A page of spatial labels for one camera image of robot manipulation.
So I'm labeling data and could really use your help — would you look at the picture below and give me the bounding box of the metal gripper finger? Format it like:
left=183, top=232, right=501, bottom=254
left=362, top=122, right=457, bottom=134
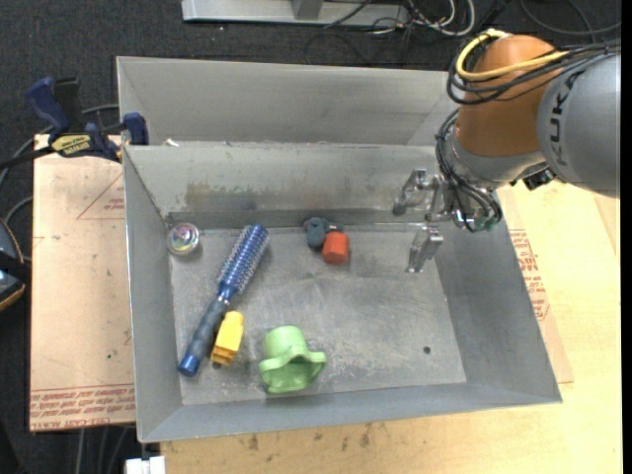
left=392, top=167, right=429, bottom=216
left=405, top=227, right=444, bottom=275

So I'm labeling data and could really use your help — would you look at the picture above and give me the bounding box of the yellow toy block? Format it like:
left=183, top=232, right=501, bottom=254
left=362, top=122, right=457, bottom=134
left=209, top=310, right=246, bottom=367

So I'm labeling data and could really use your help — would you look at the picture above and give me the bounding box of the green plastic flower-shaped cup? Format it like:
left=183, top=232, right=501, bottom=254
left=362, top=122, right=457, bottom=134
left=258, top=325, right=329, bottom=395

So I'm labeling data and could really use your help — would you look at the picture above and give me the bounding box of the black cylinder on white bracket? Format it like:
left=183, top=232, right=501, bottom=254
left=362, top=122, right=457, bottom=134
left=521, top=164, right=555, bottom=192

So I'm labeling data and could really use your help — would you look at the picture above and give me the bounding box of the brown cardboard board red print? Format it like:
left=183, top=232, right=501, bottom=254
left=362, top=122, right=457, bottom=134
left=29, top=133, right=577, bottom=434

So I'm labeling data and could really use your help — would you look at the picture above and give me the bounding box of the dark grey toy figure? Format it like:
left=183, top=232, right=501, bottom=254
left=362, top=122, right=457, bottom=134
left=302, top=216, right=345, bottom=252

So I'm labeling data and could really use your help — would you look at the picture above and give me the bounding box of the blue round hairbrush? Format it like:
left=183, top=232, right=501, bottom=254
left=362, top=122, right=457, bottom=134
left=177, top=222, right=272, bottom=378

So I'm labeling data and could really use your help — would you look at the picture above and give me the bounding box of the red-orange plastic cap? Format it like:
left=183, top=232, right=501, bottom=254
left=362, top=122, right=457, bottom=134
left=321, top=230, right=353, bottom=267

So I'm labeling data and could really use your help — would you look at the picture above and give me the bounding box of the grey metal bin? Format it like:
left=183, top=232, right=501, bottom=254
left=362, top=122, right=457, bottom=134
left=116, top=55, right=564, bottom=444

